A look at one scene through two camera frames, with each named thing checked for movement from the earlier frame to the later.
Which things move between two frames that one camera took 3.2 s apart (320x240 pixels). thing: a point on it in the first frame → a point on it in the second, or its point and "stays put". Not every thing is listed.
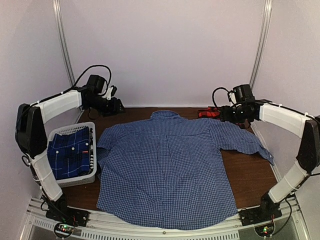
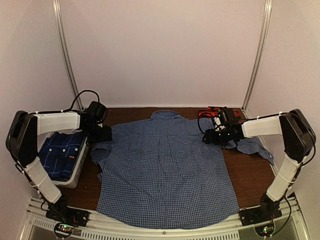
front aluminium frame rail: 37,226 stays put
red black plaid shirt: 210,112 stays put
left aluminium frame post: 56,7 stays put
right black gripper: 225,116 → 211,138
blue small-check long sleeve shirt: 172,171 stays put
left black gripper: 114,109 → 106,136
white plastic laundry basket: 89,177 → 73,181
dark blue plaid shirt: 69,154 stays put
